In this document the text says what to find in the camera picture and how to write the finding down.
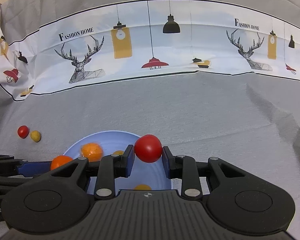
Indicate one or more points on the small yellow fruit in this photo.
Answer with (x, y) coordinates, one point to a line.
(142, 187)
(35, 136)
(118, 152)

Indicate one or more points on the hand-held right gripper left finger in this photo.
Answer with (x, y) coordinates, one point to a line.
(129, 162)

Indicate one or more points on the blue plate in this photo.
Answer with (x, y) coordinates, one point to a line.
(150, 175)

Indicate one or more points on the plastic-wrapped orange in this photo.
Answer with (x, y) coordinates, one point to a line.
(91, 151)

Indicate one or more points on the small orange mandarin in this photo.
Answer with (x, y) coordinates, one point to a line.
(61, 162)

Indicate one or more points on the white deer-print cloth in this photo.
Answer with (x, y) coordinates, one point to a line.
(165, 42)

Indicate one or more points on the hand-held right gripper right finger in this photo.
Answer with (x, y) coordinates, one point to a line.
(167, 163)

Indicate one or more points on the grey cloth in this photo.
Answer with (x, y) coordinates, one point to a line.
(190, 110)

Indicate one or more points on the red tomato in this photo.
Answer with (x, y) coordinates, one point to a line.
(148, 148)
(23, 131)

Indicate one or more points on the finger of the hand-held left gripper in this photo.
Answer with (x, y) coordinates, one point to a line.
(34, 168)
(9, 180)

